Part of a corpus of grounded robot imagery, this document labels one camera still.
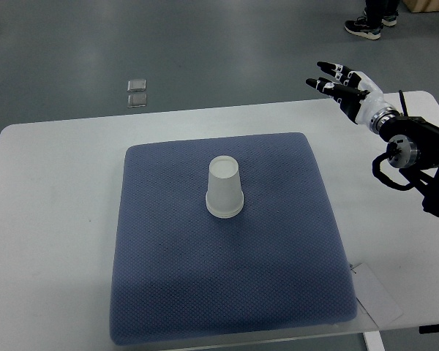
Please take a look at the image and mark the white paper tag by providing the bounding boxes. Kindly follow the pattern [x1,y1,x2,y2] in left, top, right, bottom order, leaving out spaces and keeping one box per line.
[350,263,403,328]

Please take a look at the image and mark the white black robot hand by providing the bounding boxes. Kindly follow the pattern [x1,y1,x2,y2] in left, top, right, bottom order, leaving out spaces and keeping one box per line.
[306,61,399,134]

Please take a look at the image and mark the blue grey textured cushion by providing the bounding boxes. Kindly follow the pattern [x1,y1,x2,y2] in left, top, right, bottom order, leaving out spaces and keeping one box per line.
[110,132,358,345]

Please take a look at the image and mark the black sneaker left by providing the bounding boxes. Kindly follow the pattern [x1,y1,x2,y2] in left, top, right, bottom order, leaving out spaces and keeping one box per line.
[345,16,382,40]

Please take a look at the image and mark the black sneaker right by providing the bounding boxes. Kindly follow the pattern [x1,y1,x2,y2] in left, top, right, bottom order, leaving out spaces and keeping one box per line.
[364,7,399,28]

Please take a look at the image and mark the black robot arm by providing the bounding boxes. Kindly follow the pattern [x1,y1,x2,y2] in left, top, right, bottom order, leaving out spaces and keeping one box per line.
[369,91,439,218]

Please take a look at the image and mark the black sneaker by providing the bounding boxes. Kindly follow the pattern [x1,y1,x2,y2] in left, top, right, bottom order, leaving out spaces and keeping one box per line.
[364,7,399,28]
[345,16,382,40]

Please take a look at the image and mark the black table control panel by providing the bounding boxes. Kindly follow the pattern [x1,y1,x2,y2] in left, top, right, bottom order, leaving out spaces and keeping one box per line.
[419,324,439,334]

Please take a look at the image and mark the white paper cup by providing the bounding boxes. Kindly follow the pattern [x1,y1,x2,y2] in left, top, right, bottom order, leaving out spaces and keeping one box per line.
[207,208,242,219]
[206,155,244,212]

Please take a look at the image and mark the white table leg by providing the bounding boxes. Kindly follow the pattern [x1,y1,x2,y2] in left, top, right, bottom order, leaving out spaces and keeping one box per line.
[363,331,385,351]

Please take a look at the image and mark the wooden box corner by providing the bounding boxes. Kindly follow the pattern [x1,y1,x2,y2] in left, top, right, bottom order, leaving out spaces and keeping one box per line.
[402,0,439,13]

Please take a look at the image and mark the upper metal floor plate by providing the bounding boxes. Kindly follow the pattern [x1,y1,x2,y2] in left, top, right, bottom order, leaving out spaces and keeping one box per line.
[127,78,146,92]

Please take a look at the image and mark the person's dark trouser legs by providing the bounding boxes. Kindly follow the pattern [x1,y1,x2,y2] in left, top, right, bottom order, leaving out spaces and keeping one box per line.
[365,0,401,20]

